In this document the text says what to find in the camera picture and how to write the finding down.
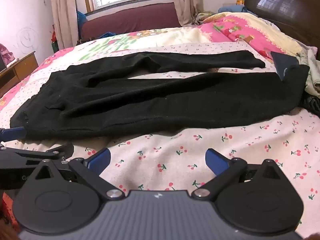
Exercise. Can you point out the wooden cabinet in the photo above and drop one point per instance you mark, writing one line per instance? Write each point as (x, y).
(20, 67)

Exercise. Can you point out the grey beige clothes pile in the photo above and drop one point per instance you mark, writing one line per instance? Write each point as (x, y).
(312, 75)

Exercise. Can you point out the blue pillow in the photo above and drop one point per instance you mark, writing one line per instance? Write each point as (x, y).
(232, 9)

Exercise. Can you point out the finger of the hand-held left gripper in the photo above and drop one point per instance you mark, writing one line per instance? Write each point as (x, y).
(63, 150)
(16, 132)

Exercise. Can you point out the pink cloth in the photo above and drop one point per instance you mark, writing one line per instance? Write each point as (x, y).
(6, 53)

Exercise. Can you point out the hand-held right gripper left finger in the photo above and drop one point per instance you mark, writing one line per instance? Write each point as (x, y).
(100, 159)

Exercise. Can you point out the large cherry print bed sheet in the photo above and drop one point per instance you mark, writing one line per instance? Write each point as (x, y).
(175, 150)

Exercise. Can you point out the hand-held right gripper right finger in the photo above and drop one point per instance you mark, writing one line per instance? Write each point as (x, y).
(215, 160)

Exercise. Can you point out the dark blue folded cloth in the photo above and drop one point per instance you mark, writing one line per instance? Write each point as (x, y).
(283, 63)

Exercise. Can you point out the black pants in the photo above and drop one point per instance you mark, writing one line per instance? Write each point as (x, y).
(155, 100)

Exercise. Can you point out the blue bag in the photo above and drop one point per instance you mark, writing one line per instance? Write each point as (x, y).
(81, 20)

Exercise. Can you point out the green patterned cloth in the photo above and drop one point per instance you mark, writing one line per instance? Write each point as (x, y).
(205, 17)

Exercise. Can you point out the dark wooden headboard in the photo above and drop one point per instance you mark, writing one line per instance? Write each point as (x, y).
(287, 12)

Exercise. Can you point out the beige curtain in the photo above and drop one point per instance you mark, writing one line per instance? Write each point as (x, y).
(185, 0)
(62, 10)

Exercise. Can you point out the black knit cloth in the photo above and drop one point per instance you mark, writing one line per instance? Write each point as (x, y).
(311, 103)

